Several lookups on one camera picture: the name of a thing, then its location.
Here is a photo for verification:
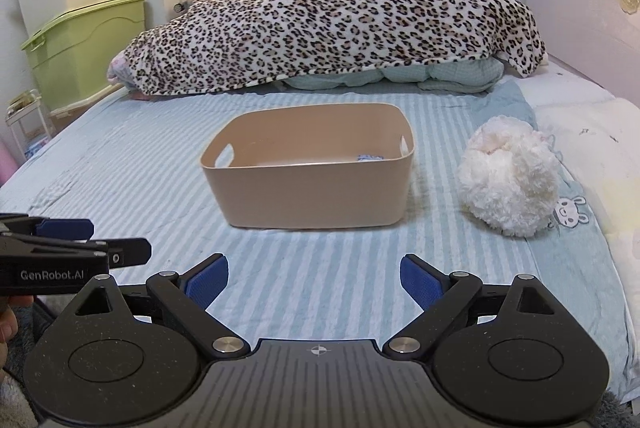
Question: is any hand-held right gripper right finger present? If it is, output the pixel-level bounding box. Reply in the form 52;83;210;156
382;254;558;357

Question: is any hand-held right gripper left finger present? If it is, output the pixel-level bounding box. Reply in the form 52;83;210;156
75;254;251;359

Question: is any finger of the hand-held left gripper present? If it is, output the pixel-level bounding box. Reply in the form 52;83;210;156
0;235;152;269
0;215;96;241

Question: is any beige plastic storage basket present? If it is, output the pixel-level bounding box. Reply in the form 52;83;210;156
200;103;417;230

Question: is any person's left hand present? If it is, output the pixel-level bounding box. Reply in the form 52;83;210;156
0;295;33;345

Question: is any grey fuzzy cloth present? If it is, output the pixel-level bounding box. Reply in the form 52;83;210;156
0;297;56;428

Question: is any pink object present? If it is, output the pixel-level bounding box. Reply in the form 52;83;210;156
0;143;23;186

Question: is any blue striped bed sheet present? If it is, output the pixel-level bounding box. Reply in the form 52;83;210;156
0;90;551;359

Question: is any small white rack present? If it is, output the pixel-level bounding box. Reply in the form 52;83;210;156
5;89;53;154

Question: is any white fluffy plush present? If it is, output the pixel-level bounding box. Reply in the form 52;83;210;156
457;117;562;238

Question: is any pink floral pillow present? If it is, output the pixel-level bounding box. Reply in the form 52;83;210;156
106;50;151;101

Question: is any green plastic storage box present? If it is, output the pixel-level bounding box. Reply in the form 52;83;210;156
20;0;147;118

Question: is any teal quilted duvet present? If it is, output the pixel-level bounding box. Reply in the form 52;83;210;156
285;58;505;95

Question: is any white pillow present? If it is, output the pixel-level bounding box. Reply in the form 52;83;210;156
532;95;640;334

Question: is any leopard print blanket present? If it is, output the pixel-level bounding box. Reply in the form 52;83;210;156
122;0;547;98

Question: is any pale padded headboard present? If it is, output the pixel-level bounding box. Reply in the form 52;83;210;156
525;0;640;109

